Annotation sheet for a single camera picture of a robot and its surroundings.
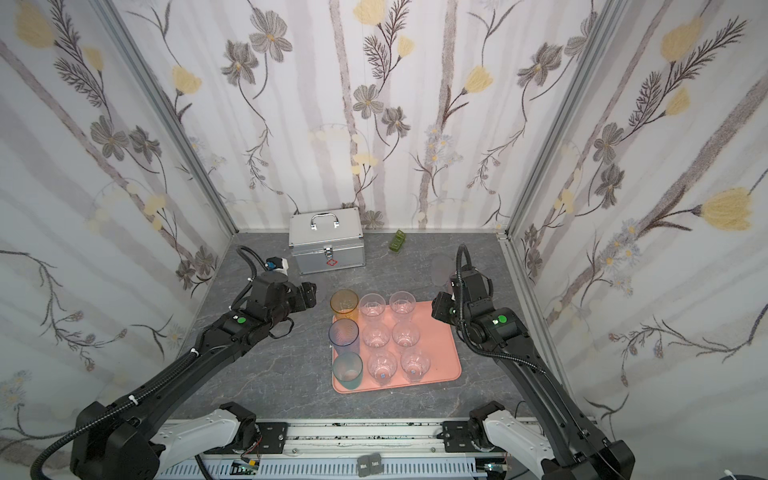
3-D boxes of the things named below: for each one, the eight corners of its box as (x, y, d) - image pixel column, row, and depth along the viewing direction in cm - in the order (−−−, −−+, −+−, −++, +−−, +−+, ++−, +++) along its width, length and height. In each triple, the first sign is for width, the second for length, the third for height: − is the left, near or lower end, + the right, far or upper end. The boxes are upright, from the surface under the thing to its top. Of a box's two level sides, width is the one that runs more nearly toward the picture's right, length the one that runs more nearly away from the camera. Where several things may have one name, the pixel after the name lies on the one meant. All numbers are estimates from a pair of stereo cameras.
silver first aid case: (294, 275, 109) (281, 243, 96) (306, 227, 125) (297, 194, 112) (364, 275, 109) (361, 244, 96) (367, 228, 126) (365, 195, 112)
